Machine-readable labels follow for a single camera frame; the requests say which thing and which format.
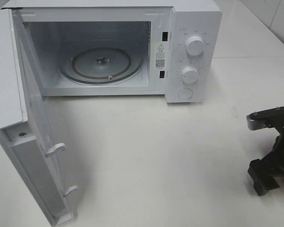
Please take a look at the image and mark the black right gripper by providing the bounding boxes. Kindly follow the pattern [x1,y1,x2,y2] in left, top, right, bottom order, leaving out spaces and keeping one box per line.
[248,118,284,196]

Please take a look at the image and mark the round white door button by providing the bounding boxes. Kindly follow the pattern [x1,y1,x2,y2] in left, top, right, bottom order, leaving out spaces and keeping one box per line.
[178,88,193,100]

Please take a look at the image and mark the white microwave door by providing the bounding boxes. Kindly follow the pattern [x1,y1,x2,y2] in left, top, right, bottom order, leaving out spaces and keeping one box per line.
[0,9,77,227]

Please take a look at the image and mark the lower white round knob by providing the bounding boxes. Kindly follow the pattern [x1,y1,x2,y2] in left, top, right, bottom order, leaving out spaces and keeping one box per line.
[181,67,199,84]

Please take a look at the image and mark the white round knob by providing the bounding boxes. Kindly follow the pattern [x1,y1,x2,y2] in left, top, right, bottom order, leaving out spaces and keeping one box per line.
[181,67,199,84]
[185,34,205,56]

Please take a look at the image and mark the upper white round knob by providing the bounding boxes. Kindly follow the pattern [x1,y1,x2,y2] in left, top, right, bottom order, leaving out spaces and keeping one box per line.
[185,34,205,56]

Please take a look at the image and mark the white microwave oven body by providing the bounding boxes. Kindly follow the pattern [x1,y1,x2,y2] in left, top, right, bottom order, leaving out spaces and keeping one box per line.
[4,0,222,103]

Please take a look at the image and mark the glass microwave turntable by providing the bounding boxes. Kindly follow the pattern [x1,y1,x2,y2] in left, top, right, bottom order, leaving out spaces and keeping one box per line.
[59,39,148,85]

